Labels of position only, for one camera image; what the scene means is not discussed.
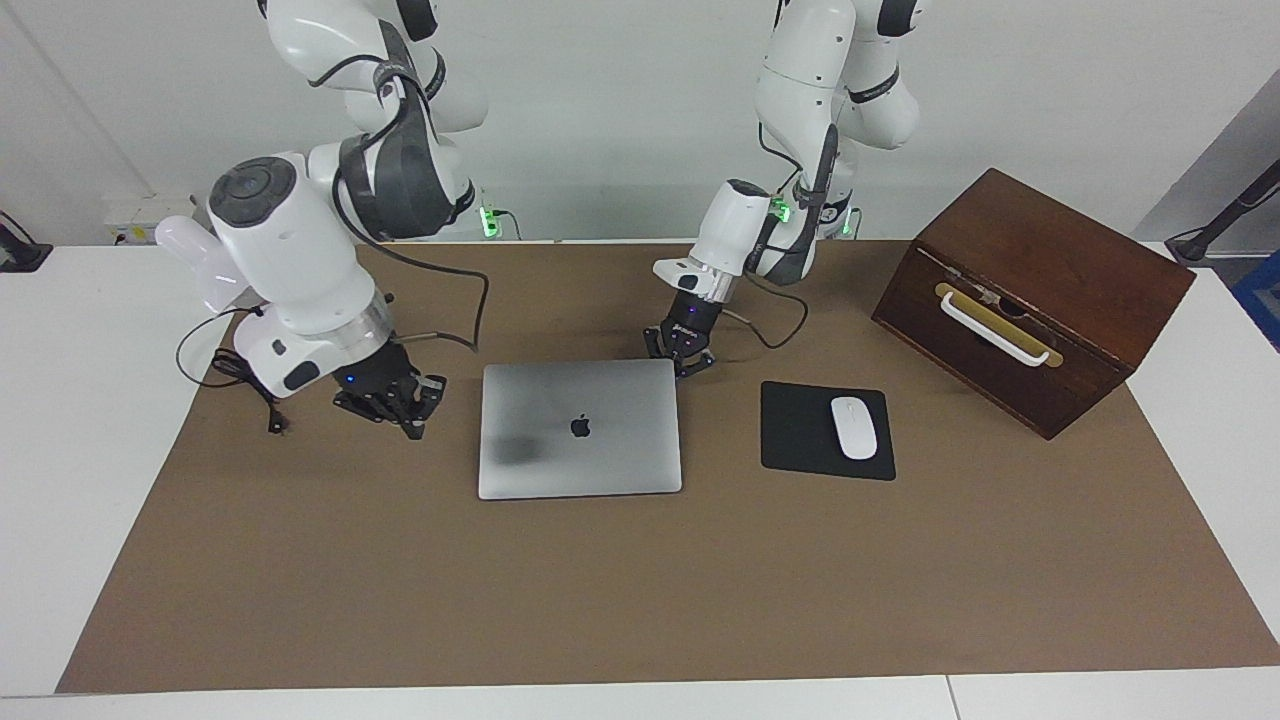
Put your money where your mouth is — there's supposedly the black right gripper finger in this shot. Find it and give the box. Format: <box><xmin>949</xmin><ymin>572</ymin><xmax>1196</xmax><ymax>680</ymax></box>
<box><xmin>333</xmin><ymin>392</ymin><xmax>426</xmax><ymax>441</ymax></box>
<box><xmin>405</xmin><ymin>372</ymin><xmax>448</xmax><ymax>426</ymax></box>

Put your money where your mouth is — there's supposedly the silver grey laptop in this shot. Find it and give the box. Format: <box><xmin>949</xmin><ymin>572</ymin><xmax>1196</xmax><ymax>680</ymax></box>
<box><xmin>477</xmin><ymin>358</ymin><xmax>684</xmax><ymax>501</ymax></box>

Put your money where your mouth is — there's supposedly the black mouse pad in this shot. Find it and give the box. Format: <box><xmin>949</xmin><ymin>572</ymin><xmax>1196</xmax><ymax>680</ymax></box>
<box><xmin>760</xmin><ymin>380</ymin><xmax>897</xmax><ymax>482</ymax></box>

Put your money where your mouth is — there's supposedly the white computer mouse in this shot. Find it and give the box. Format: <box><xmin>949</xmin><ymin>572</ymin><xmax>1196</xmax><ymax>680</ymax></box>
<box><xmin>830</xmin><ymin>396</ymin><xmax>879</xmax><ymax>461</ymax></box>

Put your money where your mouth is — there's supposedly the brown table mat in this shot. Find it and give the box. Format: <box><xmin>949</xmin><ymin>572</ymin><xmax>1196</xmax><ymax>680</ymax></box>
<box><xmin>55</xmin><ymin>240</ymin><xmax>1280</xmax><ymax>694</ymax></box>

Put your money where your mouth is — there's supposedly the white power strip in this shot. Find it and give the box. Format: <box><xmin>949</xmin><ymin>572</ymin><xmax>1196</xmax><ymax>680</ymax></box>
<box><xmin>103</xmin><ymin>193</ymin><xmax>196</xmax><ymax>247</ymax></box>

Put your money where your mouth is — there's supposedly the small black stand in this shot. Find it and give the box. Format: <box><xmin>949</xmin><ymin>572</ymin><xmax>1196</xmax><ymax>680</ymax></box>
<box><xmin>0</xmin><ymin>212</ymin><xmax>53</xmax><ymax>273</ymax></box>

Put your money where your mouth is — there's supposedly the dark wooden box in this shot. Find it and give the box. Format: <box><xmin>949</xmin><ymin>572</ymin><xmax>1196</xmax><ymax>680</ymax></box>
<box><xmin>871</xmin><ymin>167</ymin><xmax>1197</xmax><ymax>441</ymax></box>

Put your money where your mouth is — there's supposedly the black tripod stand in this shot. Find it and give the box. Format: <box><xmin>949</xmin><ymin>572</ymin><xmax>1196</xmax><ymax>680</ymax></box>
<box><xmin>1165</xmin><ymin>158</ymin><xmax>1280</xmax><ymax>266</ymax></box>

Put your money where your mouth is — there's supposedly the blue crate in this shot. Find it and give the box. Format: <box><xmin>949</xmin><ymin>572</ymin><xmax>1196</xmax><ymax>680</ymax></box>
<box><xmin>1232</xmin><ymin>250</ymin><xmax>1280</xmax><ymax>353</ymax></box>

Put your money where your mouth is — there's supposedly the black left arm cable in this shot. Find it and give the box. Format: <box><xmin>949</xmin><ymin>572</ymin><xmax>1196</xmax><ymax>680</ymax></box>
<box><xmin>722</xmin><ymin>120</ymin><xmax>839</xmax><ymax>351</ymax></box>

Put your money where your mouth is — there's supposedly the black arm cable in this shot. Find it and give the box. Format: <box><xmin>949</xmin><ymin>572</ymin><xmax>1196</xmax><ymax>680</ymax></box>
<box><xmin>722</xmin><ymin>120</ymin><xmax>839</xmax><ymax>351</ymax></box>
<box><xmin>330</xmin><ymin>40</ymin><xmax>491</xmax><ymax>353</ymax></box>

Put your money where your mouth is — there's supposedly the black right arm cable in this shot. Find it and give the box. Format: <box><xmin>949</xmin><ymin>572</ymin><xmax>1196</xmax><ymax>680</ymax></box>
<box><xmin>330</xmin><ymin>40</ymin><xmax>491</xmax><ymax>353</ymax></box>

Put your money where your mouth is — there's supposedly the black lamp power cable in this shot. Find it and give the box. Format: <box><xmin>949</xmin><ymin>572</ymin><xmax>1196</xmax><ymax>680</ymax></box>
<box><xmin>176</xmin><ymin>305</ymin><xmax>291</xmax><ymax>436</ymax></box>

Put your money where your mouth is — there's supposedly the brass handle plate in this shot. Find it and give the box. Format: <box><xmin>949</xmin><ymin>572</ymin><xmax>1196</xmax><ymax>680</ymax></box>
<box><xmin>934</xmin><ymin>282</ymin><xmax>1064</xmax><ymax>369</ymax></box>

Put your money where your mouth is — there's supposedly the white box handle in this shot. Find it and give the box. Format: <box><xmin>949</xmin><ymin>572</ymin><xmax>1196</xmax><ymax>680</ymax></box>
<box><xmin>939</xmin><ymin>291</ymin><xmax>1064</xmax><ymax>368</ymax></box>

